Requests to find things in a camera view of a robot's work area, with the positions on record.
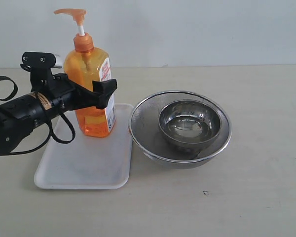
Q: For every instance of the large steel mesh basin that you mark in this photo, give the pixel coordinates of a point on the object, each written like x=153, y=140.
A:
x=143, y=127

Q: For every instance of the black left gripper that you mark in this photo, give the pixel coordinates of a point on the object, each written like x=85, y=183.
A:
x=55, y=93

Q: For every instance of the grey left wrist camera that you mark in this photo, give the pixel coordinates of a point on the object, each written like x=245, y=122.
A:
x=42, y=60

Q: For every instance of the small stainless steel bowl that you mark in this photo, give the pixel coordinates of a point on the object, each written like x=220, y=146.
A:
x=189, y=124

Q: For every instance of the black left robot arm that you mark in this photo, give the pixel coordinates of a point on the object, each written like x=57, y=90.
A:
x=18, y=120

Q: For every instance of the white rectangular plastic tray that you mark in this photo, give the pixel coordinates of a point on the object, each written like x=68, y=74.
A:
x=88, y=163

